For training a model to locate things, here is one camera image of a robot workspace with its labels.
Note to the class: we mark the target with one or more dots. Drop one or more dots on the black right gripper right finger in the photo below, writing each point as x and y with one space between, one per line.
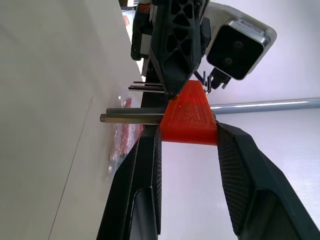
250 175

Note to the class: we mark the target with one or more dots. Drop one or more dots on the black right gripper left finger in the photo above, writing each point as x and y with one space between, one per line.
130 190

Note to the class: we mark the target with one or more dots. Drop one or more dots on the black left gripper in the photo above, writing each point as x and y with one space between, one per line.
141 30

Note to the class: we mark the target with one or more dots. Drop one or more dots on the thin black hex key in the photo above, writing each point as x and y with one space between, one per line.
146 86
147 82

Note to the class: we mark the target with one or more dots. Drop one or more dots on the small silver hex key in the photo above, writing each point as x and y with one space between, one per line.
146 90

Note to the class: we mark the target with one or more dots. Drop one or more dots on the dark metal bars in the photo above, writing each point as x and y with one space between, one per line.
130 118

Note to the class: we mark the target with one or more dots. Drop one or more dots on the red plastic hex key holder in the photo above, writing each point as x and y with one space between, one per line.
190 117

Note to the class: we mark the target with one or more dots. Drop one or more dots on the large grey hex key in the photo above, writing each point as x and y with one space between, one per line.
135 111

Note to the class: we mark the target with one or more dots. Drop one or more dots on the clear bag with red parts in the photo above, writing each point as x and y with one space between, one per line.
123 140

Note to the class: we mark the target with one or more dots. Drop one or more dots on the silver metal pole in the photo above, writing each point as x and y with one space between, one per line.
265 105

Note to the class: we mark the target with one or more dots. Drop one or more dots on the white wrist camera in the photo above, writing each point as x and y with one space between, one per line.
237 47

